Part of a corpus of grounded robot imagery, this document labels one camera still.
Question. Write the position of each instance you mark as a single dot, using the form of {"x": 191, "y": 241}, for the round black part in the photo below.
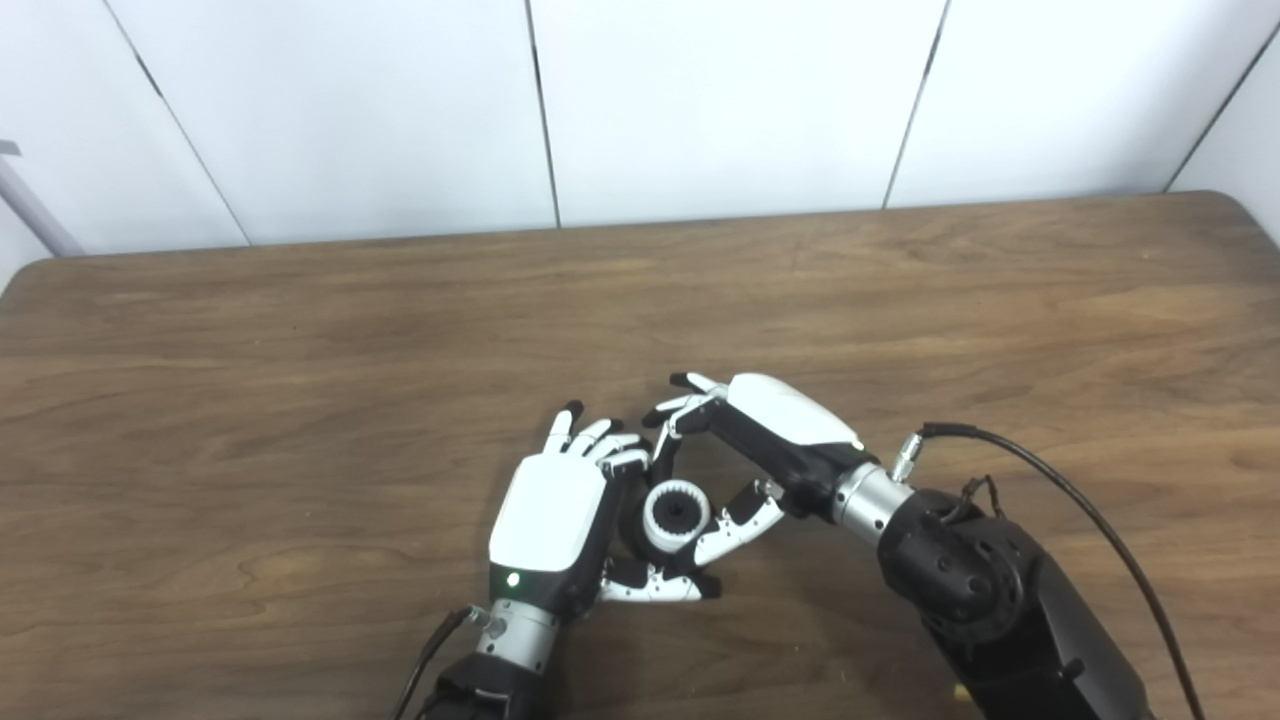
{"x": 628, "y": 520}

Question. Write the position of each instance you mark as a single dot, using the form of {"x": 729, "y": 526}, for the grey wall post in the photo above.
{"x": 35, "y": 215}

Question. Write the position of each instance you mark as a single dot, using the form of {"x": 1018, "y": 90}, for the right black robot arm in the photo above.
{"x": 980, "y": 600}

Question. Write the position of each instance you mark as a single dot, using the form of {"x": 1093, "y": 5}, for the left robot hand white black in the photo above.
{"x": 550, "y": 510}

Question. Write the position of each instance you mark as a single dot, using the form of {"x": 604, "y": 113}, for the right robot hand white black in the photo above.
{"x": 790, "y": 430}

